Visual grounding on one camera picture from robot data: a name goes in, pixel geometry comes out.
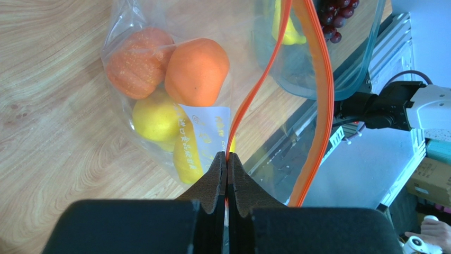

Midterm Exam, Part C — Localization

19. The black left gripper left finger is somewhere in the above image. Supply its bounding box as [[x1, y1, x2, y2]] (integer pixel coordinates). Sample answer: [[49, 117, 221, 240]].
[[176, 151, 227, 253]]

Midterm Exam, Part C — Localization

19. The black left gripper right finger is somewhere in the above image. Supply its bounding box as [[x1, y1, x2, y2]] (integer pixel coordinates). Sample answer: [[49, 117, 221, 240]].
[[227, 153, 286, 253]]

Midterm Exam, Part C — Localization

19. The yellow lemon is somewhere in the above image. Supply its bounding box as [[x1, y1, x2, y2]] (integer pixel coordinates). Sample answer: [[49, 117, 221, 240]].
[[173, 120, 237, 185]]

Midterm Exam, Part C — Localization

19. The yellow pear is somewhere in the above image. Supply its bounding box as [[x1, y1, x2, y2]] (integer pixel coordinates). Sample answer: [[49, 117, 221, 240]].
[[132, 87, 186, 152]]

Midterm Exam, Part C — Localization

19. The clear orange zip top bag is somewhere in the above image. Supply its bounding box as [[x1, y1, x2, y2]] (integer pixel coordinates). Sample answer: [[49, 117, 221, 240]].
[[101, 1, 335, 206]]

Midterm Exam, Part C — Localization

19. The orange tangerine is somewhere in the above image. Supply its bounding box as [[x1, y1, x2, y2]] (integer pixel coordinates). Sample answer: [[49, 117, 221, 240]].
[[165, 38, 230, 107]]

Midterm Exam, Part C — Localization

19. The orange mini pumpkin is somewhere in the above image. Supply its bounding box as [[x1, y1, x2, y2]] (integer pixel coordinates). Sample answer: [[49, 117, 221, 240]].
[[106, 27, 175, 99]]

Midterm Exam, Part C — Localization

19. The purple grape bunch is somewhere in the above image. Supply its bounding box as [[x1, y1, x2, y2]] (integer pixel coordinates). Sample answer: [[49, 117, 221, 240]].
[[317, 0, 360, 44]]

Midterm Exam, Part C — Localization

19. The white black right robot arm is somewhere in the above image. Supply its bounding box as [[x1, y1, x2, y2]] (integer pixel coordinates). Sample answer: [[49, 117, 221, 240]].
[[332, 81, 450, 131]]

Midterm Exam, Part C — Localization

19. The person hand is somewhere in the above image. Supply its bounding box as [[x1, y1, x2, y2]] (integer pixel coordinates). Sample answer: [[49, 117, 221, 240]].
[[405, 219, 450, 253]]

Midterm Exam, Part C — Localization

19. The yellow banana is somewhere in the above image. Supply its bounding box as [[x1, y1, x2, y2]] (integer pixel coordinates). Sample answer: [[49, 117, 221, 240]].
[[272, 0, 307, 46]]

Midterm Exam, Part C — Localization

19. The grey plastic fruit tray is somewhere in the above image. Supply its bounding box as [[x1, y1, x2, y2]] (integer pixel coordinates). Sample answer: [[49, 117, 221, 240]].
[[253, 1, 385, 101]]

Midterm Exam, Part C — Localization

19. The white round device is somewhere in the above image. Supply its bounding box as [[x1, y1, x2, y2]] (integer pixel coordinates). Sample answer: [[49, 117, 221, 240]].
[[399, 236, 443, 254]]

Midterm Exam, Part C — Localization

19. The cardboard box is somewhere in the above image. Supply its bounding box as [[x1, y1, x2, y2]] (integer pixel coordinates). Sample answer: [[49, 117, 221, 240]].
[[406, 157, 450, 207]]

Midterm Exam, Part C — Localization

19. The aluminium front rail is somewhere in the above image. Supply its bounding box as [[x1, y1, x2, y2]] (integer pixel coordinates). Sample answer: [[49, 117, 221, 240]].
[[318, 13, 426, 208]]

